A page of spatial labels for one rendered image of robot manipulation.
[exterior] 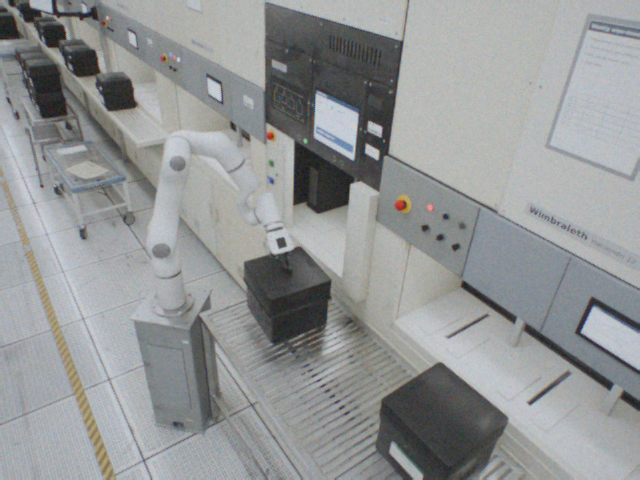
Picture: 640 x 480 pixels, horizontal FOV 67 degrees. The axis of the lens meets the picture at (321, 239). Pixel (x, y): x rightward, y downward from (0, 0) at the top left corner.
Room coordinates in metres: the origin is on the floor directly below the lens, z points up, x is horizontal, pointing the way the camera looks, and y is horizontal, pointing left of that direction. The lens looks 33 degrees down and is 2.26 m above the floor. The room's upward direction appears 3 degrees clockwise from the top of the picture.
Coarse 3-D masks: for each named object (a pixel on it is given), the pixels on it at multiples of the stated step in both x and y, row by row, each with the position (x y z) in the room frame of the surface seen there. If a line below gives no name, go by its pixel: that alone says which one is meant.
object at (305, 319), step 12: (252, 300) 1.62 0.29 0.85; (252, 312) 1.62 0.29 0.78; (264, 312) 1.51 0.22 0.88; (300, 312) 1.52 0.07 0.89; (312, 312) 1.55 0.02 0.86; (324, 312) 1.58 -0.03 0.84; (264, 324) 1.51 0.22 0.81; (276, 324) 1.46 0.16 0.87; (288, 324) 1.49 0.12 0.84; (300, 324) 1.52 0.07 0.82; (312, 324) 1.55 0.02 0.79; (324, 324) 1.59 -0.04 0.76; (276, 336) 1.46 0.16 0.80; (288, 336) 1.49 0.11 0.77
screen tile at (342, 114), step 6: (336, 114) 1.89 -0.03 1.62; (342, 114) 1.86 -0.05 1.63; (348, 114) 1.83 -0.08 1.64; (336, 120) 1.89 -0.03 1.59; (348, 120) 1.83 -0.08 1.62; (354, 120) 1.80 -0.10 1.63; (336, 126) 1.89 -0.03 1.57; (342, 126) 1.86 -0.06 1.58; (354, 126) 1.80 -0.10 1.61; (336, 132) 1.89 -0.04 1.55; (342, 132) 1.85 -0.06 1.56; (348, 132) 1.82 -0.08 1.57; (348, 138) 1.82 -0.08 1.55
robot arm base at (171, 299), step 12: (180, 276) 1.66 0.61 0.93; (156, 288) 1.63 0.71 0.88; (168, 288) 1.61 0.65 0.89; (180, 288) 1.65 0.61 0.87; (156, 300) 1.67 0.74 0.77; (168, 300) 1.61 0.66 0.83; (180, 300) 1.64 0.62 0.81; (192, 300) 1.68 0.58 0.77; (156, 312) 1.59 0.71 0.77; (168, 312) 1.60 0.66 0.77; (180, 312) 1.60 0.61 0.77
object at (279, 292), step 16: (304, 256) 1.75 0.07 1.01; (256, 272) 1.61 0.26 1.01; (272, 272) 1.62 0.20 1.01; (288, 272) 1.61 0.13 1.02; (304, 272) 1.63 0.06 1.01; (320, 272) 1.64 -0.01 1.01; (256, 288) 1.56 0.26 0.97; (272, 288) 1.51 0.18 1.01; (288, 288) 1.52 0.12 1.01; (304, 288) 1.53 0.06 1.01; (320, 288) 1.56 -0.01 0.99; (272, 304) 1.45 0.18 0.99; (288, 304) 1.48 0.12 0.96; (304, 304) 1.52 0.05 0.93
